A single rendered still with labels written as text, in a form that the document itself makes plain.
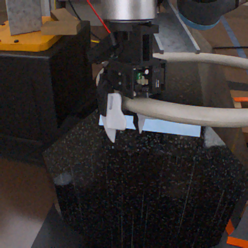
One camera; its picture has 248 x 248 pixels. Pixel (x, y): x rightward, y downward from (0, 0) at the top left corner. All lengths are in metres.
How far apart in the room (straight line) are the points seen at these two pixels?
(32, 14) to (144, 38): 1.31
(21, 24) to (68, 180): 0.99
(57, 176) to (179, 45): 0.61
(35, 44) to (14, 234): 0.99
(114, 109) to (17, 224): 1.26
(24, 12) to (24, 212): 1.10
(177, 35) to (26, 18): 0.95
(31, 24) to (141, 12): 1.34
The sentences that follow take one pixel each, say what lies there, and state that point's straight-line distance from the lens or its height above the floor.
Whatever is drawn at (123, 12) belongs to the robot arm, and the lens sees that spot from 0.46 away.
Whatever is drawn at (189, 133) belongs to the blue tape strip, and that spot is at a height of 0.77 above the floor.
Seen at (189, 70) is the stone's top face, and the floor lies 0.80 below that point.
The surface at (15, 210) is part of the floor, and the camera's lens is 1.76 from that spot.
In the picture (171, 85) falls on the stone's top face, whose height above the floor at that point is 0.80.
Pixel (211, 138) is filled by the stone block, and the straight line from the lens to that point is 0.95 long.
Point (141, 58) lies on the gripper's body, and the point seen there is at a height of 1.14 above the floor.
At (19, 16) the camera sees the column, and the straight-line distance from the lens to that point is 1.75.
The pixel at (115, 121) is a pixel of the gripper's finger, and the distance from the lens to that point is 0.52.
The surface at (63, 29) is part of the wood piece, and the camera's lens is 1.65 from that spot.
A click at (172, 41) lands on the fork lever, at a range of 1.02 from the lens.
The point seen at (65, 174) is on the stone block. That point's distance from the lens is 1.07.
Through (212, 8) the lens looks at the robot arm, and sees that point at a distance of 0.56.
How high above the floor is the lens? 1.33
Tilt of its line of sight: 36 degrees down
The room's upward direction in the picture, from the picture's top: straight up
